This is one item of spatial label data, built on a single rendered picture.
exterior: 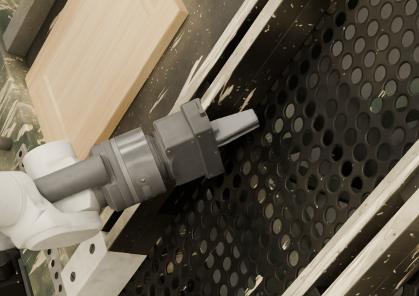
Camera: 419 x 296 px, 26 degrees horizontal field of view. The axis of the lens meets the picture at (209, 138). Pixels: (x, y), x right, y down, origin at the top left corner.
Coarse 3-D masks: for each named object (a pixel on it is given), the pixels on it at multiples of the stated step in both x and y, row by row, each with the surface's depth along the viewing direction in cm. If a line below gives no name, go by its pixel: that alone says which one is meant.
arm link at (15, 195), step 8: (0, 176) 101; (8, 176) 102; (0, 184) 100; (8, 184) 101; (16, 184) 102; (0, 192) 100; (8, 192) 101; (16, 192) 102; (0, 200) 99; (8, 200) 100; (16, 200) 101; (0, 208) 99; (8, 208) 101; (16, 208) 102; (0, 216) 100; (8, 216) 101; (16, 216) 102; (0, 224) 101; (8, 224) 102
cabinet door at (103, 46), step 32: (96, 0) 158; (128, 0) 149; (160, 0) 140; (64, 32) 165; (96, 32) 156; (128, 32) 147; (160, 32) 139; (32, 64) 174; (64, 64) 164; (96, 64) 154; (128, 64) 145; (32, 96) 171; (64, 96) 162; (96, 96) 152; (128, 96) 145; (64, 128) 160; (96, 128) 150
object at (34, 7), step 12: (24, 0) 177; (36, 0) 173; (48, 0) 174; (24, 12) 176; (36, 12) 175; (48, 12) 176; (12, 24) 179; (24, 24) 176; (36, 24) 177; (12, 36) 178; (24, 36) 178; (12, 48) 179; (24, 48) 180
